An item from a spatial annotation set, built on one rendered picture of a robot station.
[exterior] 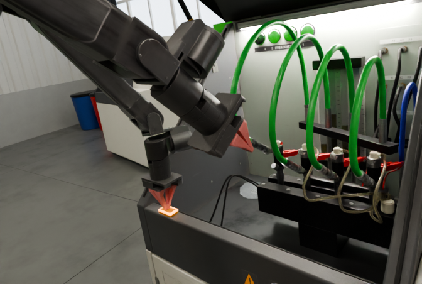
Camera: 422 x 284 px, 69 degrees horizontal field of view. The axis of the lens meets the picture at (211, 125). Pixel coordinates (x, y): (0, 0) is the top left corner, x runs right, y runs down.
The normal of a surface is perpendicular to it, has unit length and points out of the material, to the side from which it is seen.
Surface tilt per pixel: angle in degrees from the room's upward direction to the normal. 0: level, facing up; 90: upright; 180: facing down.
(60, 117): 90
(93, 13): 80
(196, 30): 91
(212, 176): 90
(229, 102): 43
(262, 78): 90
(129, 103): 69
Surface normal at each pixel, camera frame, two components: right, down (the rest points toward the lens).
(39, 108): 0.81, 0.04
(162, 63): 0.65, 0.11
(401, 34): -0.65, 0.28
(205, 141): -0.66, -0.52
